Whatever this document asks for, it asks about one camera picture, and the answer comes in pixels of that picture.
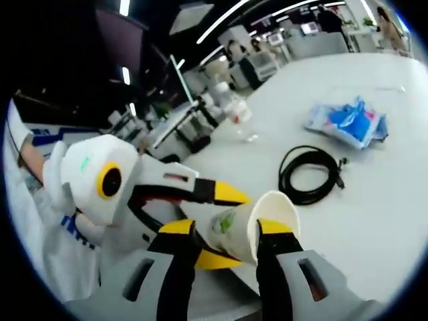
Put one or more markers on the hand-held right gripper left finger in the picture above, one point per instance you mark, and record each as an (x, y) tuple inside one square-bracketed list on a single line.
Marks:
[(174, 267)]

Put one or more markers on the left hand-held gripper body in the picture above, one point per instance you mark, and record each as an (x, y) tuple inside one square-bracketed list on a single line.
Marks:
[(83, 174)]

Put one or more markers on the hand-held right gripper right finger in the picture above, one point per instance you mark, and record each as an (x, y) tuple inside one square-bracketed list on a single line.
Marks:
[(277, 267)]

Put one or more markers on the white paper cup green print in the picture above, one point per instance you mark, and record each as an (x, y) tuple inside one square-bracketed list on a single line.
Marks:
[(230, 234)]

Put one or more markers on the clear plastic water bottle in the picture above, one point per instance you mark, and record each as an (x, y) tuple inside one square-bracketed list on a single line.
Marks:
[(235, 107)]

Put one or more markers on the white packet with blue pad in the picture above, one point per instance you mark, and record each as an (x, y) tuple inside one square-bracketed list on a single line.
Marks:
[(316, 120)]

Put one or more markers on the blue plastic packet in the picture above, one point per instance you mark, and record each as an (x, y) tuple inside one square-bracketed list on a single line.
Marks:
[(351, 120)]

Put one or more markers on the white table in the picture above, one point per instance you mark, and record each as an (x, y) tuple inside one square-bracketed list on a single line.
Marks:
[(334, 240)]

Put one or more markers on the person in white shirt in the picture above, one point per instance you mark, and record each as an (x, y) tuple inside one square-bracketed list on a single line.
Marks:
[(67, 261)]

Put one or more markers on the white lattice cart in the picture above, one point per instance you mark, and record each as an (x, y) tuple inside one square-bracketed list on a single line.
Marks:
[(261, 70)]

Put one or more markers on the white table slot cover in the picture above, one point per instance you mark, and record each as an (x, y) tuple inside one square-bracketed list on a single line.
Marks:
[(368, 88)]

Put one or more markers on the green potted plant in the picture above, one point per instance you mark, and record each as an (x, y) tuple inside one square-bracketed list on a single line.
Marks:
[(368, 21)]

